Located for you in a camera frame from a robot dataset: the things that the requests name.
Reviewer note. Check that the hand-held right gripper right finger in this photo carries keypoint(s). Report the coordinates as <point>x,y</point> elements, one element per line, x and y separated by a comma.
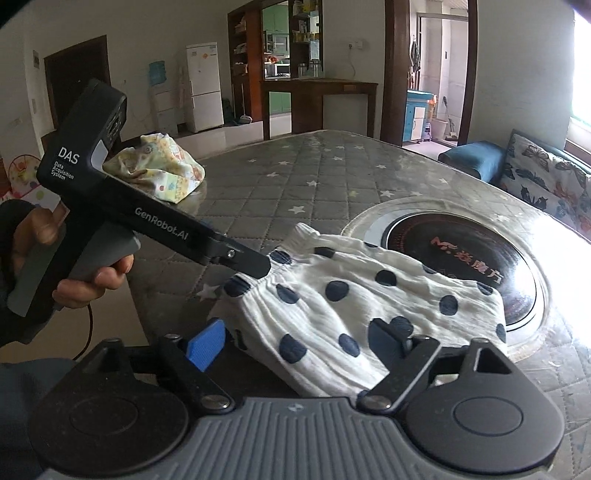
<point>385,344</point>

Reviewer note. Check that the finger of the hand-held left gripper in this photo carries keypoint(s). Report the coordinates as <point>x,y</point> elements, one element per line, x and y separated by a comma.
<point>249,265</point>

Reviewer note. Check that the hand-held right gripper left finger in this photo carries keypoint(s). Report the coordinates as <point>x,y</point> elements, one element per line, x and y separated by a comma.
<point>207,344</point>

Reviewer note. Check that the white navy polka-dot pants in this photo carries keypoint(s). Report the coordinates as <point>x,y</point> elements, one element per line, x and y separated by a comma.
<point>351,295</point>

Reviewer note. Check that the person's left forearm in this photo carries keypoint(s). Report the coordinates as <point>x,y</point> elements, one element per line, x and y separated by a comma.
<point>7,286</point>

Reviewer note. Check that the person's left hand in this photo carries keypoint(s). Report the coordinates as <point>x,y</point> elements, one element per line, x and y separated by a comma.
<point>92,281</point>

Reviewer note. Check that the colourful baby play fence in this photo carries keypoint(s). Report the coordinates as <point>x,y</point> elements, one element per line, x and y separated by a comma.
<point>23,180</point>

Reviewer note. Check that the colourful printed baby garment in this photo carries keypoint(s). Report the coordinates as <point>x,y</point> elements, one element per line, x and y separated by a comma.
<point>166,170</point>

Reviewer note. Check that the dark wooden door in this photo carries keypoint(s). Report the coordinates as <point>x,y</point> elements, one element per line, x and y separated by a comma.
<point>78,64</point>

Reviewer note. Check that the water dispenser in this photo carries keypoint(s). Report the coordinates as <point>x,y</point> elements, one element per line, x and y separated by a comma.
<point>164,106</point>

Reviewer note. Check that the white fridge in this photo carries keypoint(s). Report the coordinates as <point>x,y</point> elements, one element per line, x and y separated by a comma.
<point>203,83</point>

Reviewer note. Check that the dark wooden counter table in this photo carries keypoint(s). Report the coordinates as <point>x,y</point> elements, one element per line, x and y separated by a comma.
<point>318,85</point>

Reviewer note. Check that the dark wooden shelf cabinet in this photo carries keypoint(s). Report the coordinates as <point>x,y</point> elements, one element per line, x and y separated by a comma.
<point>251,46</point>

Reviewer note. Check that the microwave oven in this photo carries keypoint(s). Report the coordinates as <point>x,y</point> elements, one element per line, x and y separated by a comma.
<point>277,69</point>

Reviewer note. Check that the person's leg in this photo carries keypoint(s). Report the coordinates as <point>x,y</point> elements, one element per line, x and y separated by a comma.
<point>18,406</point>

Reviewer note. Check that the blue sofa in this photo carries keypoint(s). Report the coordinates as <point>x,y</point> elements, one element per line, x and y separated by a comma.
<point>471,159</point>

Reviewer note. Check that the white bucket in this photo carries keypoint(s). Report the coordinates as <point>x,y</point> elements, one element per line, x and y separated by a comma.
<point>439,128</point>

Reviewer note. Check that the blue small cabinet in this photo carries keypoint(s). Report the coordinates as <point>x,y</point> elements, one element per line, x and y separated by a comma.
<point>415,115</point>

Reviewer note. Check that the butterfly print cushion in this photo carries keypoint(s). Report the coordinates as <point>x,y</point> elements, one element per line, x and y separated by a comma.
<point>545,180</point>

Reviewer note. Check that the floor mop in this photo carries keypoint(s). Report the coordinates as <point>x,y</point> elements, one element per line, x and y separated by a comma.
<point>450,122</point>

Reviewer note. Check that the hanging grey cloth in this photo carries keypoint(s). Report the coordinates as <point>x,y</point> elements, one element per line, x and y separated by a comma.
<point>415,57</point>

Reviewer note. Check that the window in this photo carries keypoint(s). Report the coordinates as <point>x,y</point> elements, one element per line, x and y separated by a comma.
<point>582,69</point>

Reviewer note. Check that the dark wooden door frame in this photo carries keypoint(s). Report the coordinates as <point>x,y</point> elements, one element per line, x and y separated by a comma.
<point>395,69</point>

